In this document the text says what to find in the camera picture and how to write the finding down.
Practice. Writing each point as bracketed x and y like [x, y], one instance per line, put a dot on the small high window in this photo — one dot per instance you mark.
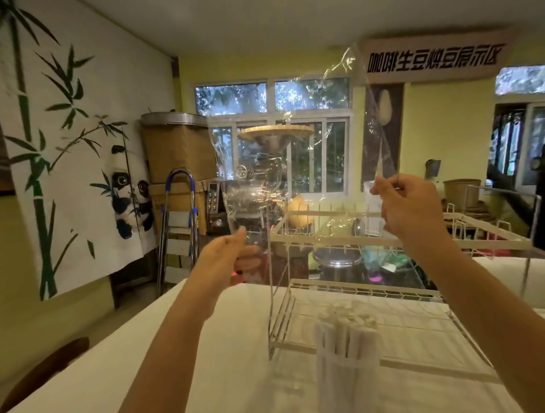
[521, 80]

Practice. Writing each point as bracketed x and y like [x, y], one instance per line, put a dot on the bundle of white tubes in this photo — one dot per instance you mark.
[347, 357]

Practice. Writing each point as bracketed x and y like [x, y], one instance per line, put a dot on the glass door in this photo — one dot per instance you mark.
[517, 144]

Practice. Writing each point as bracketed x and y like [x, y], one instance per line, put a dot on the dark wall poster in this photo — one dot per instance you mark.
[385, 127]

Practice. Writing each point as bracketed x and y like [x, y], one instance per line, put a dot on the coffee roaster machine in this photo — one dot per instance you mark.
[255, 178]

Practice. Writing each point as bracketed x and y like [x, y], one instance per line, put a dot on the person's right forearm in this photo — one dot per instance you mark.
[489, 315]

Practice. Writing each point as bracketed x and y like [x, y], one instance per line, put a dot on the person's left thumb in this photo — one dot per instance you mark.
[236, 238]

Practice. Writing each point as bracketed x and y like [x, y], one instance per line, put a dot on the steel pot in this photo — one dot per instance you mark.
[338, 257]

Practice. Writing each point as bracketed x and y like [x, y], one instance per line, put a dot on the white tablecloth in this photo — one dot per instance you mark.
[238, 366]

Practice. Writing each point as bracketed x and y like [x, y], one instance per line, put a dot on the person's right thumb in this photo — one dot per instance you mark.
[381, 191]

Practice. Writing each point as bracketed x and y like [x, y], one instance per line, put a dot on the person's right hand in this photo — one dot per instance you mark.
[411, 210]

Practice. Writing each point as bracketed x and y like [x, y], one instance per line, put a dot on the clear plastic bag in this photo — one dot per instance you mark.
[298, 178]

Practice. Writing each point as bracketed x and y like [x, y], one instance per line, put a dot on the large cardboard box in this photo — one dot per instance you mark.
[179, 153]

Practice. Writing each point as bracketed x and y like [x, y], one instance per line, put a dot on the person's left forearm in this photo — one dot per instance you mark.
[170, 353]

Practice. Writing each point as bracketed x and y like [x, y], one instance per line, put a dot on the round metal lid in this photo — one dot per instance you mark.
[172, 119]

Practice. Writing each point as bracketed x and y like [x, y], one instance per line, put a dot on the grey jug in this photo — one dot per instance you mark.
[432, 169]

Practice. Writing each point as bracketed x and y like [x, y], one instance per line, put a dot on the tan bucket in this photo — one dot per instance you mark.
[460, 193]

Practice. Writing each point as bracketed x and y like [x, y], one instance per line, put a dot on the person's left hand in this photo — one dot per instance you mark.
[215, 266]

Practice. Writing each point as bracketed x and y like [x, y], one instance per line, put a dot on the large white framed window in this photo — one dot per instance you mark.
[298, 127]

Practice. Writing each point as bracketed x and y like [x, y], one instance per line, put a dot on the white banner with black characters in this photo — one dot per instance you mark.
[434, 57]

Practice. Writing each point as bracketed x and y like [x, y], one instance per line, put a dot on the panda bamboo wall hanging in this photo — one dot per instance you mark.
[76, 127]

